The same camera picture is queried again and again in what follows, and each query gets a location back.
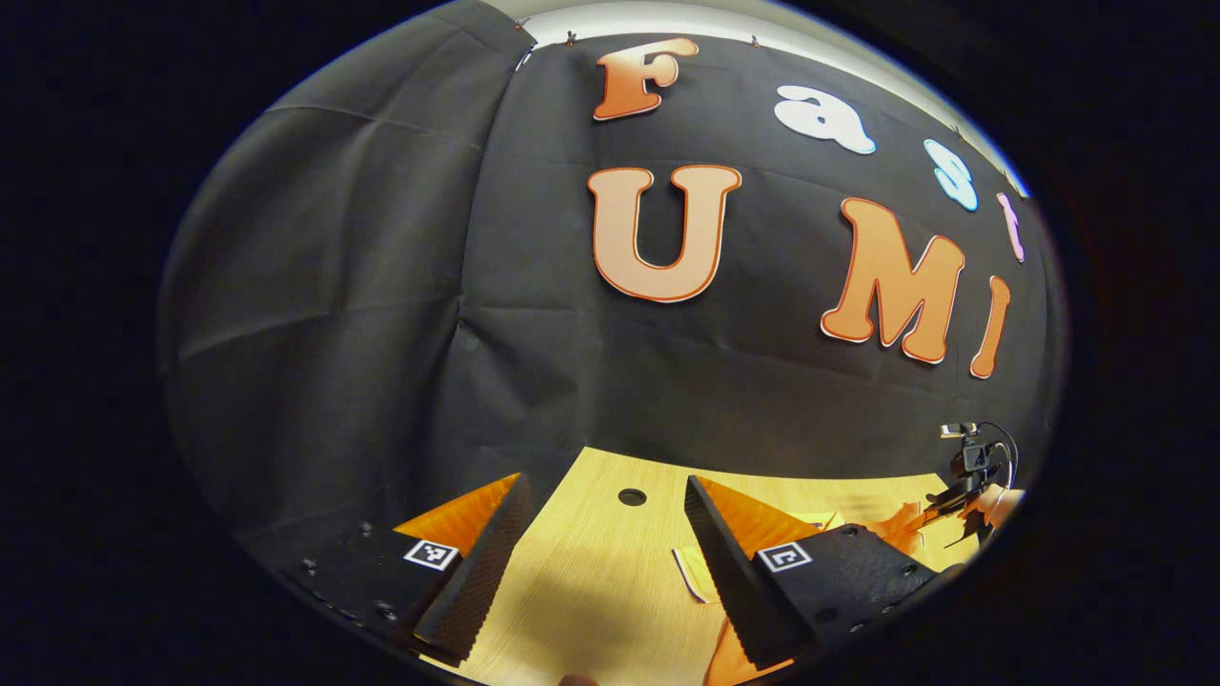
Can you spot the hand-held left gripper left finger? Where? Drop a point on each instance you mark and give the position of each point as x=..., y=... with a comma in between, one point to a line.
x=477, y=581

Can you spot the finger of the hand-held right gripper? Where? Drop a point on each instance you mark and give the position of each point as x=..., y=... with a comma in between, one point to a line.
x=953, y=505

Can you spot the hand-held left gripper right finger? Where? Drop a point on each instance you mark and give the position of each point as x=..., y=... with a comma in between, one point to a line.
x=729, y=581

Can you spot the orange T-shirt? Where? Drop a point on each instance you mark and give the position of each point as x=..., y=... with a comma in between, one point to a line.
x=726, y=665

